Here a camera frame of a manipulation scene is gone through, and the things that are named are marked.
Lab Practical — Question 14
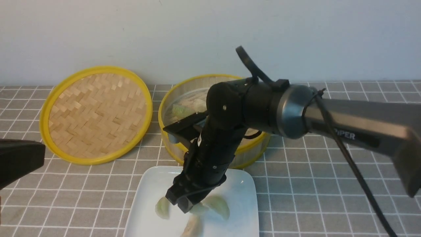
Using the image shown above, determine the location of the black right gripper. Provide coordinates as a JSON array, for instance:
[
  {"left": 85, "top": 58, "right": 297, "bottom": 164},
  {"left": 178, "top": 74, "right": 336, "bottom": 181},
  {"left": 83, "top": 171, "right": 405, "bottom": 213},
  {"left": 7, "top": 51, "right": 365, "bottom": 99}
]
[{"left": 165, "top": 118, "right": 247, "bottom": 213}]

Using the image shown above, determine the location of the pale green dumpling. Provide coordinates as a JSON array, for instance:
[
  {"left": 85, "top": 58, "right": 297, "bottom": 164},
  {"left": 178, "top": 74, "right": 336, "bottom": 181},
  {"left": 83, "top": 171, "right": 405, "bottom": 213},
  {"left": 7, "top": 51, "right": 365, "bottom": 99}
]
[{"left": 189, "top": 202, "right": 209, "bottom": 216}]

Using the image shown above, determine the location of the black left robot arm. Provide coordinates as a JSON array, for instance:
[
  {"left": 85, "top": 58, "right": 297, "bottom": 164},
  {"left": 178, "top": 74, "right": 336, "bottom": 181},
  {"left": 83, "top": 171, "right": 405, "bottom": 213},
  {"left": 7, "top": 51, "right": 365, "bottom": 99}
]
[{"left": 0, "top": 139, "right": 46, "bottom": 190}]

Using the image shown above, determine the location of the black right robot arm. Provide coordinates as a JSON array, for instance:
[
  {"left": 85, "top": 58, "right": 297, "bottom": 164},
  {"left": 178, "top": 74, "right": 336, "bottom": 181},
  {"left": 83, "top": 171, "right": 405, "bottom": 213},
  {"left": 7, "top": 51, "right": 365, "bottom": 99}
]
[{"left": 164, "top": 78, "right": 421, "bottom": 213}]

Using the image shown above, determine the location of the white square plate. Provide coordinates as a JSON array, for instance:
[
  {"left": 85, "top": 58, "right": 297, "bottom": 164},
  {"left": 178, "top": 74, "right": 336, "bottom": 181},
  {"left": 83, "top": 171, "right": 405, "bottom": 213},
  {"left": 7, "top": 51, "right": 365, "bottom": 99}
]
[{"left": 123, "top": 166, "right": 259, "bottom": 237}]

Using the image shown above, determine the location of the whitish dumpling on plate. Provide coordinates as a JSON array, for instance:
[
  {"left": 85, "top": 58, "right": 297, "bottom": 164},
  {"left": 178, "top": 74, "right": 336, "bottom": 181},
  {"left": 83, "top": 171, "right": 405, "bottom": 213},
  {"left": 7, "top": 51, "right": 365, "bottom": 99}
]
[{"left": 180, "top": 215, "right": 203, "bottom": 237}]

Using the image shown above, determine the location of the yellow rimmed bamboo steamer basket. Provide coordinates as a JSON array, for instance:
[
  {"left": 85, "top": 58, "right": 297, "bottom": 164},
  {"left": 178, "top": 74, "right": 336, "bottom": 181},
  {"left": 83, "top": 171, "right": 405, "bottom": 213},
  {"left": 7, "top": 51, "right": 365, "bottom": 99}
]
[{"left": 158, "top": 74, "right": 270, "bottom": 169}]

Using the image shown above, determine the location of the grey checkered tablecloth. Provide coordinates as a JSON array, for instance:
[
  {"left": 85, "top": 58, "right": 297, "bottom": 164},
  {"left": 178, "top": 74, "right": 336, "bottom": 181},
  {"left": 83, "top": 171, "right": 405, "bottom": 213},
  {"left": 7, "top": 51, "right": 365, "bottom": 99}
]
[{"left": 1, "top": 84, "right": 421, "bottom": 237}]

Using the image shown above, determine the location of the yellow rimmed woven steamer lid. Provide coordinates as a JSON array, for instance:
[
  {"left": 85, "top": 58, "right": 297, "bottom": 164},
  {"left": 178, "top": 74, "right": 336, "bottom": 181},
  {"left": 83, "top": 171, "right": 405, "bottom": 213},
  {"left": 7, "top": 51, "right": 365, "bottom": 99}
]
[{"left": 39, "top": 66, "right": 153, "bottom": 165}]

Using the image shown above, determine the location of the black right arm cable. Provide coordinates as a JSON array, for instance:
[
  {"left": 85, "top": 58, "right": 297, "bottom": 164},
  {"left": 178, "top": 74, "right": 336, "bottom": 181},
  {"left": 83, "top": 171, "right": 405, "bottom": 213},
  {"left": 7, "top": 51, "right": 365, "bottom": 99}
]
[{"left": 235, "top": 46, "right": 398, "bottom": 237}]

